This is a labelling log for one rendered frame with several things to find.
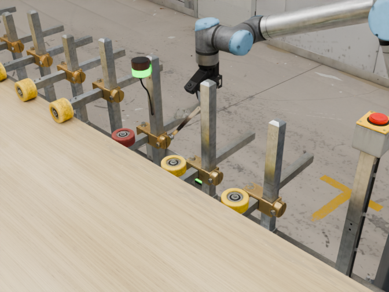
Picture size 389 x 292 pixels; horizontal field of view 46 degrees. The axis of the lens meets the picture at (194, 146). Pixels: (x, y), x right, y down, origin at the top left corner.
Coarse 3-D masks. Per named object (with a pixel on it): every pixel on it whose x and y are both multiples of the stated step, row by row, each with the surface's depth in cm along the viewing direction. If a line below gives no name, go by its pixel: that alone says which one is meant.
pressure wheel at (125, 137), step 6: (114, 132) 159; (120, 132) 160; (126, 132) 160; (132, 132) 159; (114, 138) 156; (120, 138) 156; (126, 138) 156; (132, 138) 157; (126, 144) 157; (132, 144) 158
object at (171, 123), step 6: (192, 108) 182; (168, 120) 175; (174, 120) 174; (180, 120) 177; (168, 126) 173; (174, 126) 175; (138, 138) 164; (144, 138) 165; (138, 144) 164; (132, 150) 163
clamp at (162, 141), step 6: (138, 126) 169; (138, 132) 170; (144, 132) 167; (150, 132) 166; (150, 138) 166; (156, 138) 163; (162, 138) 163; (168, 138) 164; (150, 144) 168; (156, 144) 163; (162, 144) 163; (168, 144) 166
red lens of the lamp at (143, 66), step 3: (147, 57) 148; (132, 63) 145; (135, 63) 144; (144, 63) 144; (147, 63) 145; (132, 66) 145; (135, 66) 144; (138, 66) 144; (141, 66) 144; (144, 66) 144; (147, 66) 145; (135, 69) 145; (138, 69) 145; (141, 69) 145; (144, 69) 145
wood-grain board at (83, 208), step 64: (0, 128) 164; (64, 128) 164; (0, 192) 134; (64, 192) 134; (128, 192) 133; (192, 192) 132; (0, 256) 114; (64, 256) 113; (128, 256) 113; (192, 256) 112; (256, 256) 112
